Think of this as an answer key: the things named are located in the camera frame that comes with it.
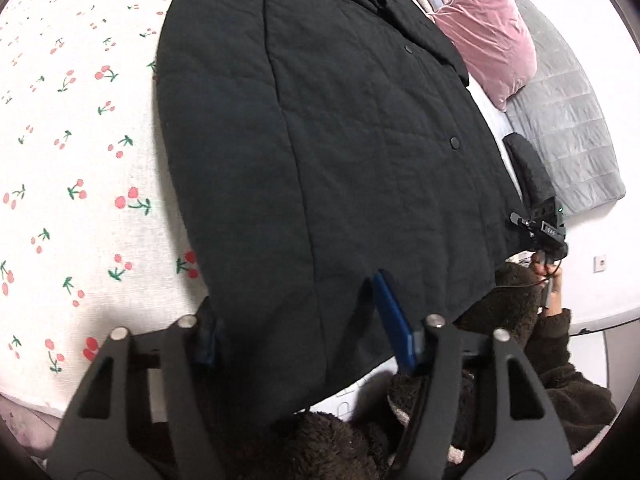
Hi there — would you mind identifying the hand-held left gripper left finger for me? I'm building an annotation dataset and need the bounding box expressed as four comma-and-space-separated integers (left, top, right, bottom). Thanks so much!
50, 304, 227, 480

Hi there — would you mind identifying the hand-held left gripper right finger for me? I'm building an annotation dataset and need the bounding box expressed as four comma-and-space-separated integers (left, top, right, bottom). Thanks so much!
371, 269, 573, 480

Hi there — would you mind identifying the black quilted jacket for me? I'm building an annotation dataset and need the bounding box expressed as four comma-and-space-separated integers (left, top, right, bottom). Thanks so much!
150, 0, 532, 427

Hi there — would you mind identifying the person's right forearm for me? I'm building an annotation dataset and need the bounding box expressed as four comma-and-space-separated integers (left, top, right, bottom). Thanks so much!
520, 307, 619, 457

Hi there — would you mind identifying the person's right hand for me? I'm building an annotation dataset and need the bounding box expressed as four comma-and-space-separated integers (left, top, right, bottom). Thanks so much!
530, 250, 564, 319

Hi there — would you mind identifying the black quilted cloth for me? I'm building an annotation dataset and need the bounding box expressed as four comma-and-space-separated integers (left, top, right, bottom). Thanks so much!
502, 132, 557, 212

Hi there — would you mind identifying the grey quilted blanket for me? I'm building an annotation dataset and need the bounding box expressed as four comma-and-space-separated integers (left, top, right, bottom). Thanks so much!
467, 0, 627, 219

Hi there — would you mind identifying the pink velvet pillow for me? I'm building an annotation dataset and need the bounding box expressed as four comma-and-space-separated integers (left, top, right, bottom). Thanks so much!
432, 0, 539, 112

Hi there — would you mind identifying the purple floral cloth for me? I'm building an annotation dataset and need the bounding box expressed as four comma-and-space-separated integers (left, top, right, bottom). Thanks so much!
0, 392, 66, 463

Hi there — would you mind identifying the cherry print bed sheet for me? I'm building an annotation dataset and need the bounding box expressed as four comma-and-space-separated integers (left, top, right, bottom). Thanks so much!
0, 0, 526, 411

